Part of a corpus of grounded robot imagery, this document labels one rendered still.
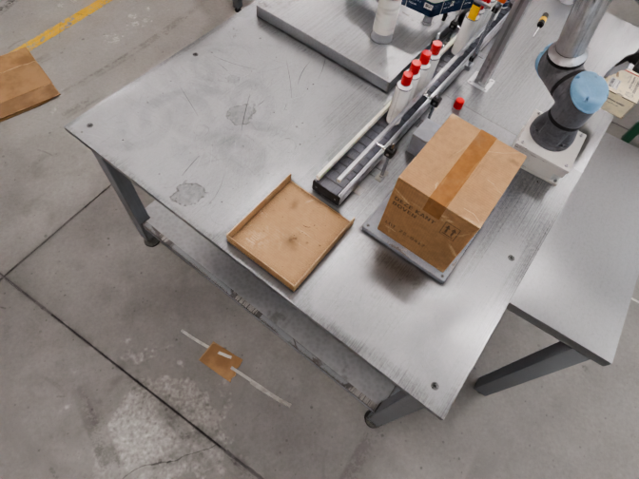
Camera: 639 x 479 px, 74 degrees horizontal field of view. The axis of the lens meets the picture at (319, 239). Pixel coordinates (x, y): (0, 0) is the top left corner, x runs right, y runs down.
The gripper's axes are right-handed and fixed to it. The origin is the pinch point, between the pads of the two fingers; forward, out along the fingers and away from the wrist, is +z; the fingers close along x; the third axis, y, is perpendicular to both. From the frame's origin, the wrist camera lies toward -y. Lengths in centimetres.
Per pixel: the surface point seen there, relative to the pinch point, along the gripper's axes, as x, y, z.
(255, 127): 98, -87, 17
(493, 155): 25, -74, -12
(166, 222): 130, -117, 78
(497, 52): 43.6, -11.9, 1.6
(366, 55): 86, -34, 12
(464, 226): 21, -97, -9
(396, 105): 60, -59, 3
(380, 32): 86, -24, 8
